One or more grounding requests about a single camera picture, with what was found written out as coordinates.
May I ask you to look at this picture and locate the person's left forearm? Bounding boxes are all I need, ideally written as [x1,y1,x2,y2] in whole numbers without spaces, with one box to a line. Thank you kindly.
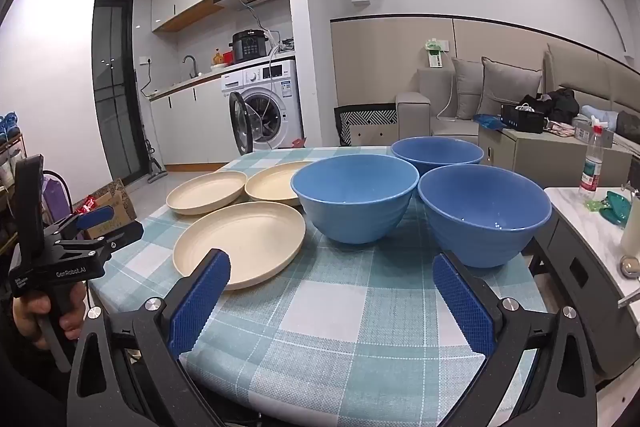
[0,297,76,427]

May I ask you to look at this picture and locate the person's left hand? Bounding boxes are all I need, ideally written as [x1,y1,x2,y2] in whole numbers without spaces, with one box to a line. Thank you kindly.
[12,286,87,346]

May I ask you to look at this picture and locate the grey cushion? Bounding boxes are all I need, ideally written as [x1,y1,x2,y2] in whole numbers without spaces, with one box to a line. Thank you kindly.
[480,57,543,118]
[452,57,485,120]

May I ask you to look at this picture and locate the upright vacuum cleaner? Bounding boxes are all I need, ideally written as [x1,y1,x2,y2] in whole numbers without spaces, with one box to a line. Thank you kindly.
[142,122,168,185]

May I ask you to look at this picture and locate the black box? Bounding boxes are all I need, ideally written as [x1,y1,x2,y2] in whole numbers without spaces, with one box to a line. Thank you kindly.
[501,103,546,134]

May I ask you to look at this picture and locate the beige bedside cabinet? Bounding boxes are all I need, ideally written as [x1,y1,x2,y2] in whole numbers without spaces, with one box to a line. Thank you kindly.
[477,127,633,188]

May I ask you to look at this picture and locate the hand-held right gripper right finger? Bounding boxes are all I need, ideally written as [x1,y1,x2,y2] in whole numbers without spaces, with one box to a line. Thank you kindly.
[432,252,598,427]

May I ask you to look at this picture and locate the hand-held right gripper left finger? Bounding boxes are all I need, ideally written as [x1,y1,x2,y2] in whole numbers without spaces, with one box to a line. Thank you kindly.
[67,248,232,427]

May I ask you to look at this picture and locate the wooden shoe rack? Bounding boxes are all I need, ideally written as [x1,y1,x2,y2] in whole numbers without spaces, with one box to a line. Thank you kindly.
[0,132,28,258]

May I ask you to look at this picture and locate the beige plate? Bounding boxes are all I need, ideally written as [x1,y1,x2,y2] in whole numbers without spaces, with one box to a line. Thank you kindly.
[172,201,306,291]
[166,171,249,216]
[244,161,313,206]

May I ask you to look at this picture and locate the green white wall device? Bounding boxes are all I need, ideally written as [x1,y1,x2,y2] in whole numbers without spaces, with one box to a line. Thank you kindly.
[422,38,451,68]

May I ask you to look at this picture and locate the grey sofa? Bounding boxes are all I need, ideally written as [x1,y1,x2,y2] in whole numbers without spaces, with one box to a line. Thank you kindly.
[396,42,640,148]

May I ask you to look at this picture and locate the plastic water bottle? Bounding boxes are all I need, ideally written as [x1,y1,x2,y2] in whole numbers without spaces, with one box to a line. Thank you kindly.
[579,116,615,200]

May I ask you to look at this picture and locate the blue bowl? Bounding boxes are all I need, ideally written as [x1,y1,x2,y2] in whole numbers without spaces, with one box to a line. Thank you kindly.
[391,137,485,178]
[291,155,420,245]
[418,164,552,269]

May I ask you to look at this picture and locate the purple bag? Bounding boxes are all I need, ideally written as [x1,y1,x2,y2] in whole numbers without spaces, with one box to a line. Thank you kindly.
[42,174,73,228]

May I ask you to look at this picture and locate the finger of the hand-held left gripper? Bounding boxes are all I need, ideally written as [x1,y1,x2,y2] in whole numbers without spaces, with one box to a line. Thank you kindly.
[55,222,145,258]
[45,205,117,241]

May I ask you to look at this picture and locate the red snack packet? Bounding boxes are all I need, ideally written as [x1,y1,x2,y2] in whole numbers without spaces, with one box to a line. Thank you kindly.
[75,195,103,215]

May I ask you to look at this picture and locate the black jacket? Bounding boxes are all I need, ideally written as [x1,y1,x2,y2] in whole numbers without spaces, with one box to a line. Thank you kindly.
[520,88,581,124]

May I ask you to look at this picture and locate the black pressure cooker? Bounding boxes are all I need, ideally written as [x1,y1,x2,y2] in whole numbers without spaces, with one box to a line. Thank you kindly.
[229,29,266,64]

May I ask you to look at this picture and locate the teal checked tablecloth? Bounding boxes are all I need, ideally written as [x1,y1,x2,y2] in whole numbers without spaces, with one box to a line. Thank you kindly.
[87,146,551,427]

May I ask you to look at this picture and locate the white kitchen counter cabinets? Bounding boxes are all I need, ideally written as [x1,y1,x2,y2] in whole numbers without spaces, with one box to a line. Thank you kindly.
[149,72,236,168]

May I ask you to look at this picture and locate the brown cardboard box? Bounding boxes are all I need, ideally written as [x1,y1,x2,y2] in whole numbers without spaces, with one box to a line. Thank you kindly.
[75,178,138,240]

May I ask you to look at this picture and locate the white washing machine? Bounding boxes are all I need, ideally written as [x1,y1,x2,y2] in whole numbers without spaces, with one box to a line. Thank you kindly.
[221,59,304,156]

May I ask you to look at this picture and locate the tissue box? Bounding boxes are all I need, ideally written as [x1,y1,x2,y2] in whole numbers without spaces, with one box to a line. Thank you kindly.
[572,114,613,148]

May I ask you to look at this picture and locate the dark glass door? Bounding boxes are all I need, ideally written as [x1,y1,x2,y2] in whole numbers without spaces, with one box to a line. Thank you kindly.
[91,0,143,185]

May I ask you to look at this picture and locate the black white patterned chair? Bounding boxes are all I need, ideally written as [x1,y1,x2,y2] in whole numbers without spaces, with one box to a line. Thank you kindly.
[334,103,398,146]

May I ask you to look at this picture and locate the blue plastic bag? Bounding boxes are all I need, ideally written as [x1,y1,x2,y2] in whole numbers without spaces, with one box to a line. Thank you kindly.
[472,113,506,130]

